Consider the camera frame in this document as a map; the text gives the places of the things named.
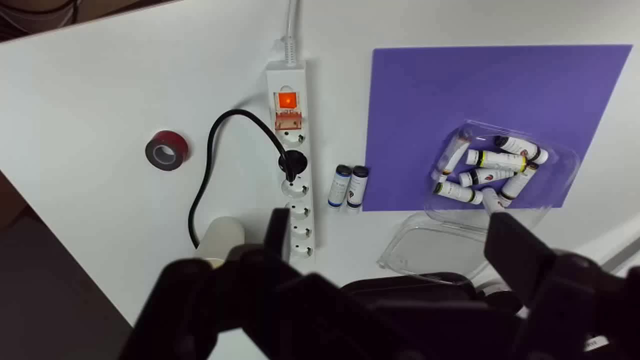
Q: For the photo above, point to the white bottle black band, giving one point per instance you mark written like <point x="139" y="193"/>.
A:
<point x="517" y="186"/>
<point x="458" y="194"/>

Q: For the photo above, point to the white paper cup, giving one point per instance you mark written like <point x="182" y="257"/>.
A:
<point x="221" y="241"/>

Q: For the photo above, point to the white power strip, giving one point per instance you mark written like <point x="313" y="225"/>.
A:
<point x="292" y="133"/>

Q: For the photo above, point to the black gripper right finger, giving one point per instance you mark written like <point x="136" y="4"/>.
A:
<point x="520" y="257"/>

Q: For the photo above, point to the small white black objects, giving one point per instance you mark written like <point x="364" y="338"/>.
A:
<point x="557" y="171"/>

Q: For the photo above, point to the white bottle yellow cap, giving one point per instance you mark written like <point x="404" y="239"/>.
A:
<point x="493" y="160"/>

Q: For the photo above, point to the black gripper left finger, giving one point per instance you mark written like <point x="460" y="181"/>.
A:
<point x="278" y="232"/>

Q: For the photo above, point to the translucent small bottle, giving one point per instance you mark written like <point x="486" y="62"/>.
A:
<point x="456" y="154"/>

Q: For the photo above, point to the red tape roll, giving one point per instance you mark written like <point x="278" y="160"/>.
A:
<point x="166" y="150"/>

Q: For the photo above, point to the purple paper mat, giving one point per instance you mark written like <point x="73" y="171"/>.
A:
<point x="467" y="87"/>

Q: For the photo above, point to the white bottle black cap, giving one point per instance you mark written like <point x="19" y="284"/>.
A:
<point x="522" y="149"/>

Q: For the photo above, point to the white bottle red mark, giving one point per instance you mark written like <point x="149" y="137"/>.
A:
<point x="486" y="176"/>

